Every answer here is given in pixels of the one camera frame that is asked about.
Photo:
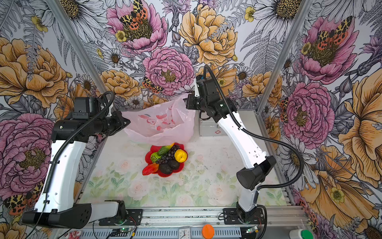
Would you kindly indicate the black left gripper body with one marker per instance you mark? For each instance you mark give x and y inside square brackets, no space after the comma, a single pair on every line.
[112,124]

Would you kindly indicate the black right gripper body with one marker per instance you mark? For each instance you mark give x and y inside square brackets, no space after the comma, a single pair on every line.
[197,103]

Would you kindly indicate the pink plastic bag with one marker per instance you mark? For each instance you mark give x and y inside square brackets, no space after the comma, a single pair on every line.
[162,124]

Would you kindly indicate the red chili pepper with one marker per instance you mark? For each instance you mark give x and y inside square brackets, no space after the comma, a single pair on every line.
[150,169]

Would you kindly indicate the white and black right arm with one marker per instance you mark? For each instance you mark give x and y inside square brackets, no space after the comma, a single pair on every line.
[257,164]

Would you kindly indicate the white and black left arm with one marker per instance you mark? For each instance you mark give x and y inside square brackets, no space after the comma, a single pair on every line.
[55,207]

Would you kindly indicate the silver metal case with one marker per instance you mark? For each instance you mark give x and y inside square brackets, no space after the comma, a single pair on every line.
[208,127]

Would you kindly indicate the red flower-shaped plate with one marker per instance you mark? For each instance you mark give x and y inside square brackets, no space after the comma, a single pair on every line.
[148,161]

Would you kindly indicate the dark grape bunch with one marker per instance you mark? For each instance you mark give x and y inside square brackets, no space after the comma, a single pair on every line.
[170,154]

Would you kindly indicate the dark avocado rear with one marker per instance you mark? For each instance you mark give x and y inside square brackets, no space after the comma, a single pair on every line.
[174,164]

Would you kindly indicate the dark avocado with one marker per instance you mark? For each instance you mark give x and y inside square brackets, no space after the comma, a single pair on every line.
[174,164]
[165,169]

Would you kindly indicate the dark avocado front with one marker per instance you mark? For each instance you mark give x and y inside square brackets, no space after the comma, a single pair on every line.
[165,169]

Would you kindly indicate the orange round button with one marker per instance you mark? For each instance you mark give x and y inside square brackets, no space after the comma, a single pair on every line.
[208,231]

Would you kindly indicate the small white timer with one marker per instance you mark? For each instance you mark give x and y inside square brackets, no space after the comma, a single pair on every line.
[184,233]

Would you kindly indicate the green capped white bottle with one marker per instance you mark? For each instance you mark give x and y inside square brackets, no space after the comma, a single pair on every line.
[300,234]

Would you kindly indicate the aluminium corner post left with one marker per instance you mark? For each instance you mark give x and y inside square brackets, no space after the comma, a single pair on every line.
[67,27]

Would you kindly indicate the aluminium corner post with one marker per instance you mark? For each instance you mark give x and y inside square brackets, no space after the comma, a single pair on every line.
[67,27]
[290,39]

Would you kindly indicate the aluminium corner post right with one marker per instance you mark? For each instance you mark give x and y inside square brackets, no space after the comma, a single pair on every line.
[290,39]

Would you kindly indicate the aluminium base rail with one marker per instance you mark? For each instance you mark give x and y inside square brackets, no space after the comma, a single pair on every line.
[164,223]

